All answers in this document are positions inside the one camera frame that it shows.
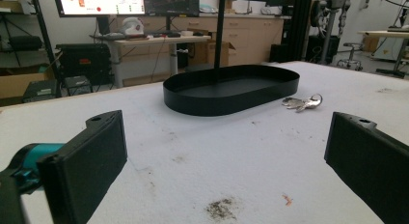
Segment black keyboard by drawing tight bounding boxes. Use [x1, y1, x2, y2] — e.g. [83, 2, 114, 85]
[144, 30, 182, 39]

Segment wooden cabinet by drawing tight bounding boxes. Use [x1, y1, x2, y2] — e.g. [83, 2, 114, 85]
[116, 13, 286, 67]

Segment light wooden table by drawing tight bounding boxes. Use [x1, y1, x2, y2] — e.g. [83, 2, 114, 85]
[357, 30, 409, 79]

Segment dark computer monitor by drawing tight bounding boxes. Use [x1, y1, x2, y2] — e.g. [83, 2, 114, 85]
[143, 0, 201, 17]

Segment black flat device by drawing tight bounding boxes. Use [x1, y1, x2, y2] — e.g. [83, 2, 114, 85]
[21, 78, 59, 104]

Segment grey robot on stand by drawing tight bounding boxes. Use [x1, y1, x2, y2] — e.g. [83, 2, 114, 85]
[310, 0, 354, 66]

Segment silver keys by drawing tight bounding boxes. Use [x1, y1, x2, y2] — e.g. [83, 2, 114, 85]
[282, 93, 323, 114]

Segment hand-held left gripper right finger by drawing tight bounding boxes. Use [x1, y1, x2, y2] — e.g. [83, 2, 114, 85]
[323, 111, 409, 224]

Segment metal stool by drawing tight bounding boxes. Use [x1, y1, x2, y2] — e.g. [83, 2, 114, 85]
[336, 42, 365, 71]

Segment white and red helmet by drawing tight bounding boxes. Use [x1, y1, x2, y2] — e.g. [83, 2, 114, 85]
[121, 16, 145, 37]

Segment white desk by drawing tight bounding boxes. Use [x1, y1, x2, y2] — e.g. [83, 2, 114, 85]
[95, 32, 212, 89]

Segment black equipment case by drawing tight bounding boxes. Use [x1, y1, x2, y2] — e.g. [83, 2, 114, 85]
[55, 42, 112, 87]

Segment open cardboard box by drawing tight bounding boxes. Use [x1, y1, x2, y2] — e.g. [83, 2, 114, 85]
[188, 40, 237, 68]

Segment black oval tray stand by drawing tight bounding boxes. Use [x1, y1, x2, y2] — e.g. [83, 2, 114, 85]
[162, 0, 301, 117]

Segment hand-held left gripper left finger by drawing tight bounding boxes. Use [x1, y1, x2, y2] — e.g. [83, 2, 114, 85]
[0, 109, 128, 224]

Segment black metal stand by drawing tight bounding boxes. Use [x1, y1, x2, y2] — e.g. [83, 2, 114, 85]
[29, 0, 63, 98]

